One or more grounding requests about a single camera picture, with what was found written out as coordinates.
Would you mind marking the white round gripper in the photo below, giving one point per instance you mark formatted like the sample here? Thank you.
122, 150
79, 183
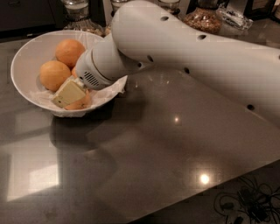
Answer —
87, 70

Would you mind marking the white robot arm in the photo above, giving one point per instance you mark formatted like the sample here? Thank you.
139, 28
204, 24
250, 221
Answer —
143, 34

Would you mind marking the clear plastic bowl liner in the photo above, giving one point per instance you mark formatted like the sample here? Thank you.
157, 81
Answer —
105, 92

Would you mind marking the orange at bowl back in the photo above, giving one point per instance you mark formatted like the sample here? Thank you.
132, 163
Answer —
68, 51

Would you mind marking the white ceramic bowl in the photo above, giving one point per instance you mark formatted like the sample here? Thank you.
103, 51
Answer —
26, 61

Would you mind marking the small orange at centre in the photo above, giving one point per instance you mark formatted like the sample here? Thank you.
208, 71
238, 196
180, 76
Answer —
74, 73

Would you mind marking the glass jar far left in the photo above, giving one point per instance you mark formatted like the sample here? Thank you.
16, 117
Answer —
78, 17

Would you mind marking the dark cabinet at back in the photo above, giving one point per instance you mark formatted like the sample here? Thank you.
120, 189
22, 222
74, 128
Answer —
21, 14

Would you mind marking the glass jar of cereal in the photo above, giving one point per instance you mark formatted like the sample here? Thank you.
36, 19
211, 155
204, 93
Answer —
115, 5

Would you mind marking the glass jar of grains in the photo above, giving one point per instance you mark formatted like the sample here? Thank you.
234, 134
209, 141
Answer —
172, 6

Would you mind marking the glass jar of nuts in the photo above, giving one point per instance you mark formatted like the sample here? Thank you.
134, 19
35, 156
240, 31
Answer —
204, 17

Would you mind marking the clear plastic wrapped packet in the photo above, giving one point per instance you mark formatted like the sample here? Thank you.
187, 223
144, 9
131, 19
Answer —
235, 18

